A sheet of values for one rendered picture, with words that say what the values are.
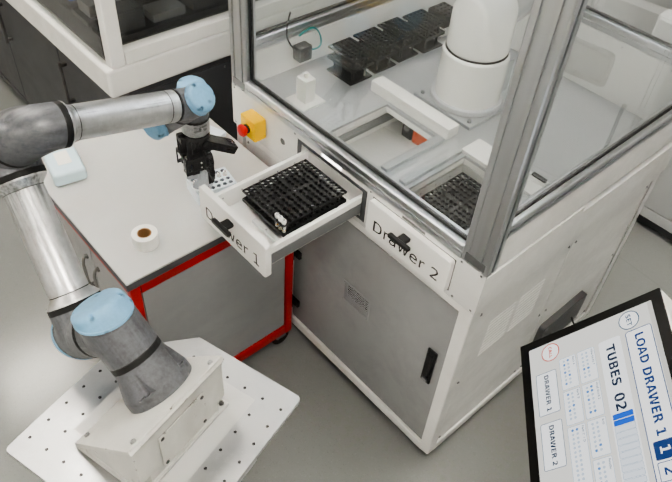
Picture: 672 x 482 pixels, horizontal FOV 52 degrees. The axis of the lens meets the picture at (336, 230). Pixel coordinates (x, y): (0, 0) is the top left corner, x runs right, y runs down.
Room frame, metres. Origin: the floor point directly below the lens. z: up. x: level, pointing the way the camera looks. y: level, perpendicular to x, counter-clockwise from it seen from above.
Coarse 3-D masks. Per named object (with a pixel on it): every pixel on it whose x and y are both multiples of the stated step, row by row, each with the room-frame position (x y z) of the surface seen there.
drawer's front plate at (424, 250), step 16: (368, 208) 1.34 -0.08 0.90; (384, 208) 1.32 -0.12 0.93; (368, 224) 1.34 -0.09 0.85; (384, 224) 1.30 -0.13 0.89; (400, 224) 1.26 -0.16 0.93; (384, 240) 1.29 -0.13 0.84; (416, 240) 1.22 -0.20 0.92; (400, 256) 1.25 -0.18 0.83; (416, 256) 1.22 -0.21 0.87; (432, 256) 1.18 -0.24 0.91; (448, 256) 1.17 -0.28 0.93; (432, 272) 1.17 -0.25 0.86; (448, 272) 1.14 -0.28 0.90
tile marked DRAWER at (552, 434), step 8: (544, 424) 0.69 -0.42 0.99; (552, 424) 0.68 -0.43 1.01; (560, 424) 0.68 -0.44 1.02; (544, 432) 0.67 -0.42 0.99; (552, 432) 0.67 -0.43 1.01; (560, 432) 0.66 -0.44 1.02; (544, 440) 0.66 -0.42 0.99; (552, 440) 0.65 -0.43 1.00; (560, 440) 0.65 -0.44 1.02; (544, 448) 0.64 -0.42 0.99; (552, 448) 0.64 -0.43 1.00; (560, 448) 0.63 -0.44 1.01; (544, 456) 0.63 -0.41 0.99; (552, 456) 0.62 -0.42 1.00; (560, 456) 0.62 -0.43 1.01; (544, 464) 0.61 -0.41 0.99; (552, 464) 0.61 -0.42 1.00; (560, 464) 0.60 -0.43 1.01; (544, 472) 0.60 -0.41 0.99
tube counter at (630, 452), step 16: (608, 400) 0.69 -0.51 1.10; (624, 400) 0.67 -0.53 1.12; (624, 416) 0.65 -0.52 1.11; (624, 432) 0.62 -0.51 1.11; (624, 448) 0.59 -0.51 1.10; (640, 448) 0.58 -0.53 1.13; (624, 464) 0.56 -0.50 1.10; (640, 464) 0.55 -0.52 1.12; (624, 480) 0.54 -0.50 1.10; (640, 480) 0.53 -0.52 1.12
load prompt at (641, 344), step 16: (640, 336) 0.79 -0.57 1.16; (640, 352) 0.75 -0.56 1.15; (656, 352) 0.74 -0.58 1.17; (640, 368) 0.72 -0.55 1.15; (656, 368) 0.71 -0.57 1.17; (640, 384) 0.69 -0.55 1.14; (656, 384) 0.68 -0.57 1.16; (640, 400) 0.66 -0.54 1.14; (656, 400) 0.65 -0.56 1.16; (656, 416) 0.62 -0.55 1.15; (656, 432) 0.60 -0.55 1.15; (656, 448) 0.57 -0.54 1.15; (656, 464) 0.55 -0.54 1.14; (656, 480) 0.52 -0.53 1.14
